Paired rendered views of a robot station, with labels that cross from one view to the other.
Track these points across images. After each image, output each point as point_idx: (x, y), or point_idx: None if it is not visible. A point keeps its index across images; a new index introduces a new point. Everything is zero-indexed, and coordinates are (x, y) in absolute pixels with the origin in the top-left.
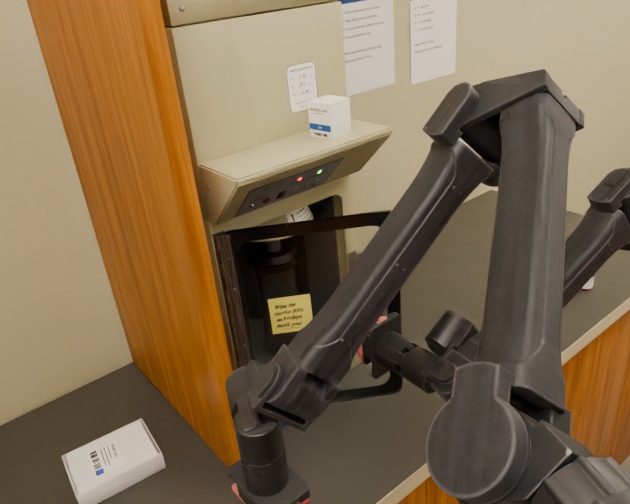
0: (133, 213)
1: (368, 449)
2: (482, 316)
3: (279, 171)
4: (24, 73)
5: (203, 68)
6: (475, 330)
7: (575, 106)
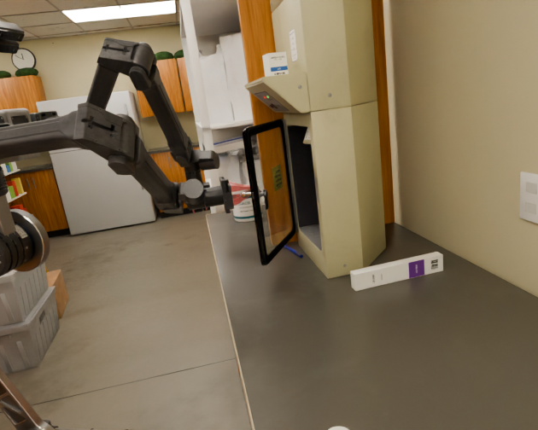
0: None
1: (249, 270)
2: (341, 346)
3: (248, 86)
4: (384, 31)
5: (276, 32)
6: (178, 187)
7: (100, 53)
